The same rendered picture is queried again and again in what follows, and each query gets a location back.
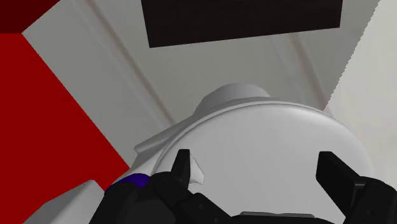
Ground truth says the small white object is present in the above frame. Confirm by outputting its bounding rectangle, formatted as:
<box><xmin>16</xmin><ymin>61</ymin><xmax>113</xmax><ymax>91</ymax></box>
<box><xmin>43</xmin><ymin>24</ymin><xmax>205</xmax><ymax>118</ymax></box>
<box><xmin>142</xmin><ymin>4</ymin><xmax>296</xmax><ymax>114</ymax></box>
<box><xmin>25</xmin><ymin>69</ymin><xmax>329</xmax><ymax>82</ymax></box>
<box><xmin>189</xmin><ymin>153</ymin><xmax>205</xmax><ymax>186</ymax></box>

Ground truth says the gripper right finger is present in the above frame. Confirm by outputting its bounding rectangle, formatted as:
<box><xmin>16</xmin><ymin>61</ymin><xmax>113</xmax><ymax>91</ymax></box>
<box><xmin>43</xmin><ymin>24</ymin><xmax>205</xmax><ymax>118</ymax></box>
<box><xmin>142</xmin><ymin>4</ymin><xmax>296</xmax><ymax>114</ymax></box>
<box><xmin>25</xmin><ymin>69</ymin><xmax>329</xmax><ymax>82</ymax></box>
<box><xmin>316</xmin><ymin>151</ymin><xmax>397</xmax><ymax>224</ymax></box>

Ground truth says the blue round object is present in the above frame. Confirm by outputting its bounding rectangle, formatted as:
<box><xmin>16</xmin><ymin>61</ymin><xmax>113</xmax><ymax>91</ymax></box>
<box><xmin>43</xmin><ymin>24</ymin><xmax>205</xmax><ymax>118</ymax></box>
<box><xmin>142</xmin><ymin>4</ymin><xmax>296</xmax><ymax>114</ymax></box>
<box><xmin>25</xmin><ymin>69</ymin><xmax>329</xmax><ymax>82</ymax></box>
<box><xmin>104</xmin><ymin>172</ymin><xmax>151</xmax><ymax>195</ymax></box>

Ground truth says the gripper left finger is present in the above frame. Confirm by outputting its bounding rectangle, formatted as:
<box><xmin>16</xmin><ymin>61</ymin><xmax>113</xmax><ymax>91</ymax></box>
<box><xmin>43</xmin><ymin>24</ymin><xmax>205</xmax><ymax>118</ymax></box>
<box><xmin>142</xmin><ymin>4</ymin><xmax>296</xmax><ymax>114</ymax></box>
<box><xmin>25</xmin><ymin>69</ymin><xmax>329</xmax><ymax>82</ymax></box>
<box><xmin>89</xmin><ymin>149</ymin><xmax>233</xmax><ymax>224</ymax></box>

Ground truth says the red robot stand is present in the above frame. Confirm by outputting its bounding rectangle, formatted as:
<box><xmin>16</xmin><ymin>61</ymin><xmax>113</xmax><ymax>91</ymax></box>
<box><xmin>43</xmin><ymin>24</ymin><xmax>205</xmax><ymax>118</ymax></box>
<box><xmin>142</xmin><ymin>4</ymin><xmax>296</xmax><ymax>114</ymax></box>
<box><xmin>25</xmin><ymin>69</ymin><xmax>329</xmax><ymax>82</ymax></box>
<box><xmin>0</xmin><ymin>0</ymin><xmax>131</xmax><ymax>224</ymax></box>

